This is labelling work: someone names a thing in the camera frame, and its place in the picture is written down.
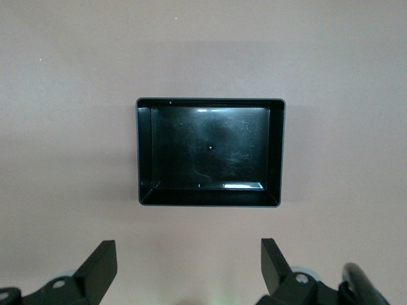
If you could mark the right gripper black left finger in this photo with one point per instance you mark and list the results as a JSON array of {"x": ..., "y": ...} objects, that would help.
[{"x": 92, "y": 273}]

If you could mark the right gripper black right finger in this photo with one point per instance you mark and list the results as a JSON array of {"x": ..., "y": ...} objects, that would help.
[{"x": 275, "y": 270}]

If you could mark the black rectangular plastic box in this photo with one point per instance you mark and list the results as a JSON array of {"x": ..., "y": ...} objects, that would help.
[{"x": 210, "y": 149}]

